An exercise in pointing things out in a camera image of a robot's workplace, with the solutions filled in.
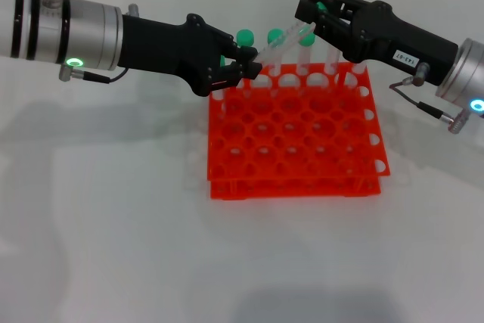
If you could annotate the clear test tube green cap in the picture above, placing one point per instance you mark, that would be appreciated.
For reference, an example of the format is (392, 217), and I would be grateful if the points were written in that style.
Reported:
(331, 59)
(245, 37)
(281, 41)
(358, 67)
(308, 40)
(273, 35)
(218, 101)

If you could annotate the orange plastic test tube rack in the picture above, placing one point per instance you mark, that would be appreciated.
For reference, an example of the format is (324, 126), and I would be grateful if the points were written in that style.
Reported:
(295, 137)

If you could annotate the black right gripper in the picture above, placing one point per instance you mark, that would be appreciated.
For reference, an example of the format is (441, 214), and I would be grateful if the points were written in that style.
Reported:
(397, 39)

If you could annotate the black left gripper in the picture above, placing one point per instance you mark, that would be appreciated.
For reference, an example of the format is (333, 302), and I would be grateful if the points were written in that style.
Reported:
(170, 50)

